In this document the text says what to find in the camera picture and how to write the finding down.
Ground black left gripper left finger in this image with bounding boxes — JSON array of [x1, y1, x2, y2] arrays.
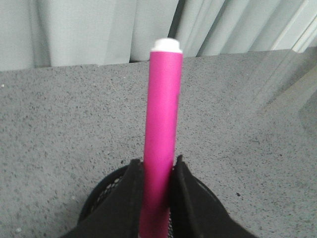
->
[[64, 159, 144, 238]]

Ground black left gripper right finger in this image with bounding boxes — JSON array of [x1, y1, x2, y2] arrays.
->
[[169, 155, 255, 238]]

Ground pink marker pen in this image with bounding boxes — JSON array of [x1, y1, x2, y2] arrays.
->
[[139, 38, 183, 238]]

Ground black mesh pen holder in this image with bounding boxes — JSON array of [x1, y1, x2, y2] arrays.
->
[[80, 163, 213, 238]]

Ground grey curtain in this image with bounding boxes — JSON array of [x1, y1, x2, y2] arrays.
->
[[0, 0, 317, 71]]

